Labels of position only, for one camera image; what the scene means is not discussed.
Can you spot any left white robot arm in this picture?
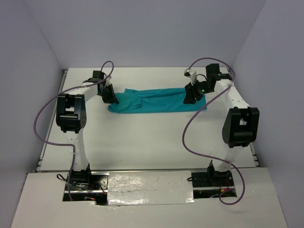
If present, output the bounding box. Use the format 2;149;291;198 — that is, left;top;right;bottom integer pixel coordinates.
56;70;119;189

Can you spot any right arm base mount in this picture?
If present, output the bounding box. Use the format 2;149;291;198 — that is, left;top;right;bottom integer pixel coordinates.
187;161;236;199

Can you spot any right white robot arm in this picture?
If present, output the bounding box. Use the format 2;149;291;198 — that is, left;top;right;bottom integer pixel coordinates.
183;64;260;186

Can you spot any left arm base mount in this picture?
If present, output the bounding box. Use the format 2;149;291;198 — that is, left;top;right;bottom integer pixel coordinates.
56;170;109;205

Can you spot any silver taped panel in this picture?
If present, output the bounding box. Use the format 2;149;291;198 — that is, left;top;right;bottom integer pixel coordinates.
107;171;194;206

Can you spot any teal t shirt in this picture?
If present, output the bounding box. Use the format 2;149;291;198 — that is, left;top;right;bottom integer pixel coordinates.
108;88;206;114

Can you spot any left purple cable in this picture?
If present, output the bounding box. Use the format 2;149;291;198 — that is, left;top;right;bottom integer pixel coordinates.
33;61;114;201

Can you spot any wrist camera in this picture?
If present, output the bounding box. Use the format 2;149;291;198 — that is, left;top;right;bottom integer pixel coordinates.
104;76;112;86
184;68;197;85

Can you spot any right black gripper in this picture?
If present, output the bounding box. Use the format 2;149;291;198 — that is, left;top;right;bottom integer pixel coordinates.
183;78;213;105

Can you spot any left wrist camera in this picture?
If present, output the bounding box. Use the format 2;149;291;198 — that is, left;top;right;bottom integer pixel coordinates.
104;76;112;86

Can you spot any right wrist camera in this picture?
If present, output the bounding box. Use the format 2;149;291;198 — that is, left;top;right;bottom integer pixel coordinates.
184;68;197;85

